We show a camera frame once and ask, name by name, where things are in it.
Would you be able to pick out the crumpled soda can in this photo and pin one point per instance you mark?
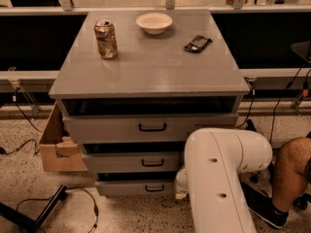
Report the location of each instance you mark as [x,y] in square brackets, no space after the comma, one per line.
[106,38]

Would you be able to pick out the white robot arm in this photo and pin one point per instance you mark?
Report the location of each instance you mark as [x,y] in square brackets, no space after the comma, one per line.
[214,158]

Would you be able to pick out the cardboard box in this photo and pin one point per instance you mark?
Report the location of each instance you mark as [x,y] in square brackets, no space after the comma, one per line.
[57,150]

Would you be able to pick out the grey top drawer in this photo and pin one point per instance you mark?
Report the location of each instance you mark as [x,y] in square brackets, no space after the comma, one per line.
[138,129]

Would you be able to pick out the black stand leg right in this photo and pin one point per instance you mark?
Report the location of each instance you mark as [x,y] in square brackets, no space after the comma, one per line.
[250,125]

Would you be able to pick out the grey bottom drawer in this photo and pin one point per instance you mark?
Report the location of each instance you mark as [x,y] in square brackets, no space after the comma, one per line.
[142,187]

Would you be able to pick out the black stand leg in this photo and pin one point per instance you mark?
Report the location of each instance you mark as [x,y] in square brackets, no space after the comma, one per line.
[250,125]
[29,215]

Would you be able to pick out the white paper bowl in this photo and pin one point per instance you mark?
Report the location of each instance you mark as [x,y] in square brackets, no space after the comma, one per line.
[154,23]

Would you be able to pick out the grey drawer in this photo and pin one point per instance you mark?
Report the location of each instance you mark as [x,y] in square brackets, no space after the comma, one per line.
[135,162]
[142,187]
[138,129]

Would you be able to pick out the black stand leg left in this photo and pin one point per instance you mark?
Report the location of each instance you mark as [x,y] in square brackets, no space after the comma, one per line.
[29,215]

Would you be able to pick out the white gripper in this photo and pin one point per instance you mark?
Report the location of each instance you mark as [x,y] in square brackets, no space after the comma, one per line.
[181,182]

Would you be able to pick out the person's bare leg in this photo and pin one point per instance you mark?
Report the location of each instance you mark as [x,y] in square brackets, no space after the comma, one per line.
[289,181]

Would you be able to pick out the grey drawer cabinet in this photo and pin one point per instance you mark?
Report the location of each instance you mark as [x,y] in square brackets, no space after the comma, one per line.
[150,76]

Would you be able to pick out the black sneaker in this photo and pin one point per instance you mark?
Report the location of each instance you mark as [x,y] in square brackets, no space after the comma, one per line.
[263,207]

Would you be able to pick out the grey middle drawer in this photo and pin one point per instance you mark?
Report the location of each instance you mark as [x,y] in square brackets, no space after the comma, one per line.
[135,162]

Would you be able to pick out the black snack wrapper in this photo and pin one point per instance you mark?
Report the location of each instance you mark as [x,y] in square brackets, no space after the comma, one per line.
[197,44]

